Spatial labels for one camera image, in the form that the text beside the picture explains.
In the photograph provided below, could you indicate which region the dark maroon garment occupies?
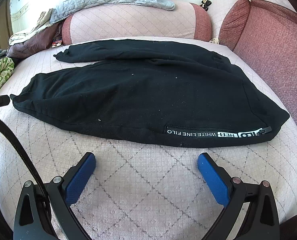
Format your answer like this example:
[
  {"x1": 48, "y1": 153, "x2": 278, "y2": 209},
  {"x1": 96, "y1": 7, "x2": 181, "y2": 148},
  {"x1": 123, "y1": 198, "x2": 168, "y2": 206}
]
[{"x1": 6, "y1": 21, "x2": 63, "y2": 59}]

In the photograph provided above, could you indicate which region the beige crumpled cloth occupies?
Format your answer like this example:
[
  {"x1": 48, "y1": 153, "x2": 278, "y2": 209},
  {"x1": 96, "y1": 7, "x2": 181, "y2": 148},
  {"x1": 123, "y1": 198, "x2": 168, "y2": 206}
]
[{"x1": 8, "y1": 8, "x2": 54, "y2": 46}]

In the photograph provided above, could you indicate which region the red patterned small item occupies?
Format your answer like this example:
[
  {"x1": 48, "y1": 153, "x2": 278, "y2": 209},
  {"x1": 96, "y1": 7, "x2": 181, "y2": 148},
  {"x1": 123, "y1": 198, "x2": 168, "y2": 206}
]
[{"x1": 51, "y1": 36, "x2": 63, "y2": 48}]

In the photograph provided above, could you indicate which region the pink quilted bolster pillow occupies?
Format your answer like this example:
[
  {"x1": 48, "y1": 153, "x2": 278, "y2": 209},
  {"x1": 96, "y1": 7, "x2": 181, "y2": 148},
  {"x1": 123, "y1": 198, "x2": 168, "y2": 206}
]
[{"x1": 62, "y1": 1, "x2": 212, "y2": 45}]

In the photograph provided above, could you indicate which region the black cable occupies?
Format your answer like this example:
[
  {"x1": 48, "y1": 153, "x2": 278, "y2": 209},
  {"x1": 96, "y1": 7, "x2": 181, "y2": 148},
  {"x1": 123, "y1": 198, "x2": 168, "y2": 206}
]
[{"x1": 0, "y1": 112, "x2": 51, "y2": 221}]

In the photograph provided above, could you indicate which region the red upholstered headboard cushion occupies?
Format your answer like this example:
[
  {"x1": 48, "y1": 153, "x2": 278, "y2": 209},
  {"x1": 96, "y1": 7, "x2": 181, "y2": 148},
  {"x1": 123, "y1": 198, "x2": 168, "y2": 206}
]
[{"x1": 210, "y1": 0, "x2": 297, "y2": 124}]

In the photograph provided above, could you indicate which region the black sweatpants white lettering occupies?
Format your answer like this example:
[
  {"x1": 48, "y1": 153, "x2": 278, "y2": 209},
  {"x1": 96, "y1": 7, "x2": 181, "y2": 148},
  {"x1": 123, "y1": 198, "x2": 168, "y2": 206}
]
[{"x1": 11, "y1": 40, "x2": 289, "y2": 148}]

